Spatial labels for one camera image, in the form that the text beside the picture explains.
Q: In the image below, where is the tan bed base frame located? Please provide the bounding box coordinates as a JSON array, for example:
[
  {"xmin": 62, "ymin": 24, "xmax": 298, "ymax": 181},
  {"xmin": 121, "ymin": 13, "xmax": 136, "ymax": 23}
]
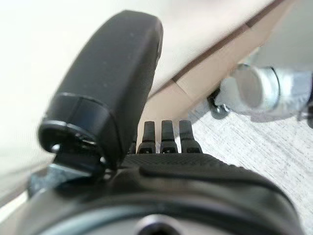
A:
[{"xmin": 136, "ymin": 0, "xmax": 296, "ymax": 155}]

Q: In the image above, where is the silver left robot leg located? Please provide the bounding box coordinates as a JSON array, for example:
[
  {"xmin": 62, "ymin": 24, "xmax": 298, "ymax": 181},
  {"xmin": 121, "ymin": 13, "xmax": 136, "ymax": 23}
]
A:
[{"xmin": 207, "ymin": 62, "xmax": 313, "ymax": 128}]

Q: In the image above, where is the large grey striped rug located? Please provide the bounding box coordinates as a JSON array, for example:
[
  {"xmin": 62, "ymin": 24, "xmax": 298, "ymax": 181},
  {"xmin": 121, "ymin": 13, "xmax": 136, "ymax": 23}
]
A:
[{"xmin": 188, "ymin": 97, "xmax": 313, "ymax": 235}]

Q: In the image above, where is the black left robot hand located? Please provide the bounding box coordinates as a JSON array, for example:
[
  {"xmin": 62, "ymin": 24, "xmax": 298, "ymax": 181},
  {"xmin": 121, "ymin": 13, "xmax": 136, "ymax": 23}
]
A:
[{"xmin": 14, "ymin": 9, "xmax": 306, "ymax": 235}]

